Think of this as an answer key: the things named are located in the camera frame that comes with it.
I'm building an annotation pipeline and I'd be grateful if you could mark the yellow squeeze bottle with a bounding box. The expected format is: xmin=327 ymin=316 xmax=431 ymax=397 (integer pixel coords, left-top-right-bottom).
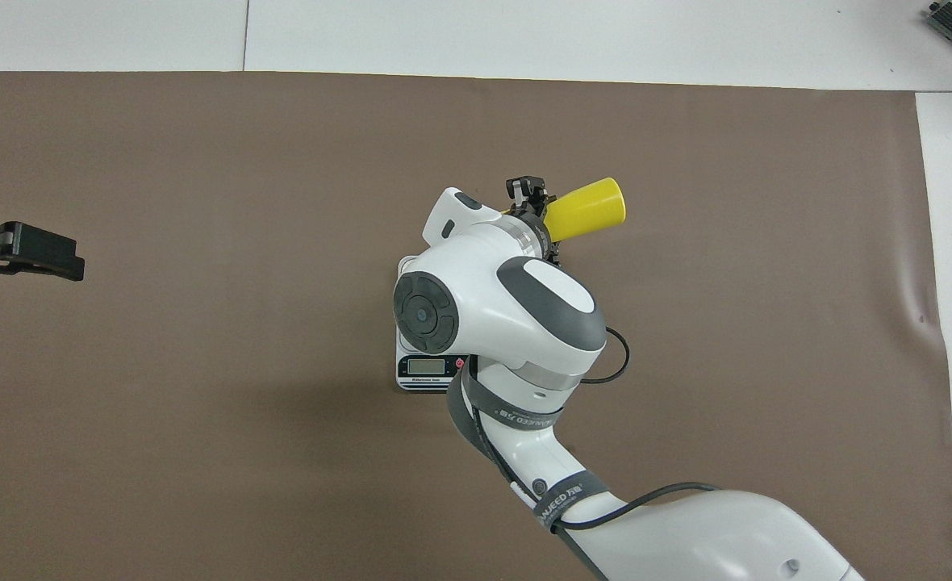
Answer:
xmin=502 ymin=178 xmax=627 ymax=243

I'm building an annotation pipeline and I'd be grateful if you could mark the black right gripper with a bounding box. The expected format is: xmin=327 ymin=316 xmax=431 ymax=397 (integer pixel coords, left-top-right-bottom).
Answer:
xmin=506 ymin=176 xmax=565 ymax=267

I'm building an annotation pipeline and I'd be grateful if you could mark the brown table mat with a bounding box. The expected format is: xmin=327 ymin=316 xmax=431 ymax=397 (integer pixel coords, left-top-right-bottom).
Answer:
xmin=0 ymin=71 xmax=952 ymax=581

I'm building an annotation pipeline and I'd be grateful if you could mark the silver digital kitchen scale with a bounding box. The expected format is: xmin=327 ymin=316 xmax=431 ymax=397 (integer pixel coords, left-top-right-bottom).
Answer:
xmin=395 ymin=255 xmax=477 ymax=393

